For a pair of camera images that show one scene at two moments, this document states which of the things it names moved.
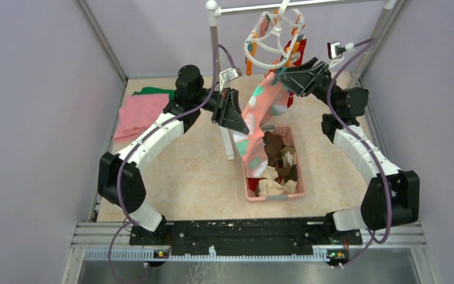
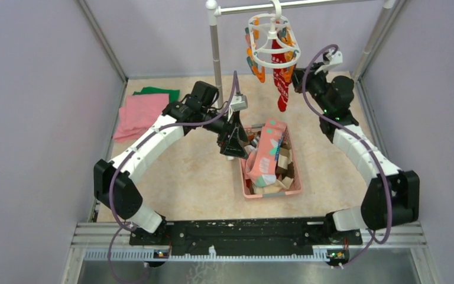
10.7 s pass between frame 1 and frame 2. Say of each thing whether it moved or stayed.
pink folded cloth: stayed
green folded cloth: stayed
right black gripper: stayed
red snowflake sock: moved
